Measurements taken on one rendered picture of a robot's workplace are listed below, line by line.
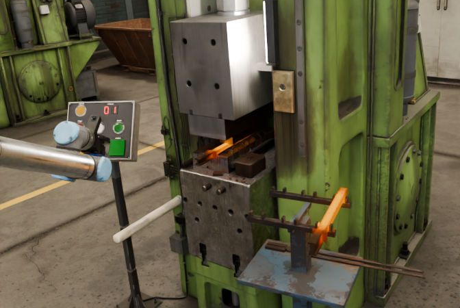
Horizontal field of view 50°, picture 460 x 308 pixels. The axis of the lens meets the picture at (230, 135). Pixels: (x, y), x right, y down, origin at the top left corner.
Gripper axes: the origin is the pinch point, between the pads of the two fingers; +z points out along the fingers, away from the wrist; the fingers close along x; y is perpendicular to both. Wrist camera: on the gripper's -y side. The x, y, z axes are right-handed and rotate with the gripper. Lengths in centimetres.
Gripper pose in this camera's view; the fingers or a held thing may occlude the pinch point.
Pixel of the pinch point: (107, 142)
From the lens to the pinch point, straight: 223.4
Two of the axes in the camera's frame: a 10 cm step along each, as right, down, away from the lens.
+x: 9.8, -0.1, -2.0
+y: -0.3, 9.8, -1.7
